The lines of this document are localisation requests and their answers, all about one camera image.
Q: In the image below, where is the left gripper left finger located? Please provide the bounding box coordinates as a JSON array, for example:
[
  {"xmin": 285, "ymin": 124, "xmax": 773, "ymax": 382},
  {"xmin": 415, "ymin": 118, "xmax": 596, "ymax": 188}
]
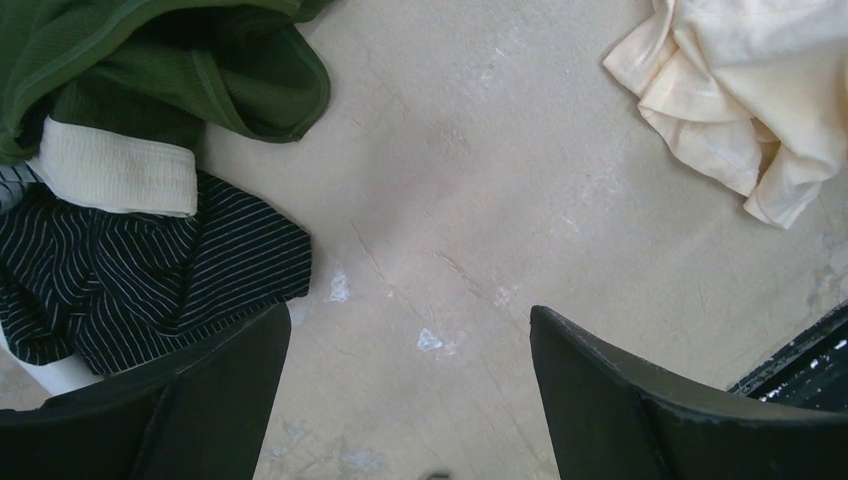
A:
[{"xmin": 1, "ymin": 304, "xmax": 291, "ymax": 479}]

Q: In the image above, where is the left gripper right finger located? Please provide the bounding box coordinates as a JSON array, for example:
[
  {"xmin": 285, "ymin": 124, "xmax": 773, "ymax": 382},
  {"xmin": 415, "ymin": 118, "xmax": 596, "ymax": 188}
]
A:
[{"xmin": 530, "ymin": 305, "xmax": 847, "ymax": 479}]

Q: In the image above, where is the striped grey underwear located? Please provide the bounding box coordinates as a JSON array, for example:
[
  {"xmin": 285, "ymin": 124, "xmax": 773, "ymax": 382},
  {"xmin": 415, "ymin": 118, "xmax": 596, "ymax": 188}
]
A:
[{"xmin": 1, "ymin": 172, "xmax": 312, "ymax": 375}]

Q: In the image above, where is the dark green underwear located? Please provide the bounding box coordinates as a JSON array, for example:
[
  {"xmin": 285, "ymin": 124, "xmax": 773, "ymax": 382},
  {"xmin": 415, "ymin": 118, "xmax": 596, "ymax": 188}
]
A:
[{"xmin": 0, "ymin": 0, "xmax": 336, "ymax": 219}]

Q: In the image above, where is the beige underwear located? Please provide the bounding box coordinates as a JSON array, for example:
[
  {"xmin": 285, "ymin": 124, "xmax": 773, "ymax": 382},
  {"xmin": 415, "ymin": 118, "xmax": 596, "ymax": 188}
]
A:
[{"xmin": 603, "ymin": 1, "xmax": 847, "ymax": 229}]

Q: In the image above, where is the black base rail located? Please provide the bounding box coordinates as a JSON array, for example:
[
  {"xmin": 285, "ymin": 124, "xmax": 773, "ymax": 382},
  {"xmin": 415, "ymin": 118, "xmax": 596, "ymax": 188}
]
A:
[{"xmin": 729, "ymin": 303, "xmax": 847, "ymax": 413}]

